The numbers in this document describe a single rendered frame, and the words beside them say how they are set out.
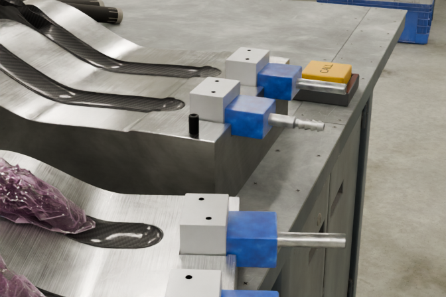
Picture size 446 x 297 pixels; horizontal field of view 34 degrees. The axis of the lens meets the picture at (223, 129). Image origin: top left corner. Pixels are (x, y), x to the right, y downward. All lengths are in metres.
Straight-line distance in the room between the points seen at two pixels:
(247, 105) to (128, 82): 0.18
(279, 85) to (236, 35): 0.51
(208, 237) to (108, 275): 0.08
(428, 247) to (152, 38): 1.21
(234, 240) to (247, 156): 0.22
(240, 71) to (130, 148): 0.17
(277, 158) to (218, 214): 0.29
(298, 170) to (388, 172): 1.80
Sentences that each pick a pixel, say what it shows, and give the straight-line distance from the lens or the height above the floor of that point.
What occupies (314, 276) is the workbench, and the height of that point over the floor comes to 0.45.
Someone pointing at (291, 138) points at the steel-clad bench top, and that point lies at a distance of 0.91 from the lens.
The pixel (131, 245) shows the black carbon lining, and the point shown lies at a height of 0.85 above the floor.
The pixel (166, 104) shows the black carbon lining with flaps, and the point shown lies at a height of 0.89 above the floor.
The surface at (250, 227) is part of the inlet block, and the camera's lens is 0.59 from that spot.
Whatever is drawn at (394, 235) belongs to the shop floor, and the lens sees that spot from 2.26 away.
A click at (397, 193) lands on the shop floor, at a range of 2.49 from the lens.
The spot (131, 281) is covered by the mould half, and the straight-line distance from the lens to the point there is 0.56.
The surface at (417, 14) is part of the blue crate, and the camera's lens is 4.00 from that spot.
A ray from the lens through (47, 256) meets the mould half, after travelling 0.58.
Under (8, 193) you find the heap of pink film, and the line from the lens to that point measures 0.60.
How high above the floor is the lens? 1.18
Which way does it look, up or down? 24 degrees down
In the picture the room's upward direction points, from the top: straight up
